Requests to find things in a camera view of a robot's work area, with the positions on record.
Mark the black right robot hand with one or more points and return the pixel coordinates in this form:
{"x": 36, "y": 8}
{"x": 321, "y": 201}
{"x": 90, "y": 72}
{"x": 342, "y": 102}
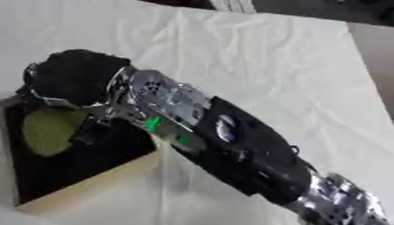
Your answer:
{"x": 72, "y": 76}

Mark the silver and black right robot arm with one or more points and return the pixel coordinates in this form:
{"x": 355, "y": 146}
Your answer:
{"x": 241, "y": 140}

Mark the tan cardboard box black inside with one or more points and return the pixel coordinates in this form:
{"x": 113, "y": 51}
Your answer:
{"x": 77, "y": 164}

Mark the olive green round object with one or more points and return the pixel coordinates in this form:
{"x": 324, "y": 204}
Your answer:
{"x": 48, "y": 132}

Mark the white striped object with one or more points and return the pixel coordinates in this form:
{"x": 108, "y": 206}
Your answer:
{"x": 233, "y": 5}

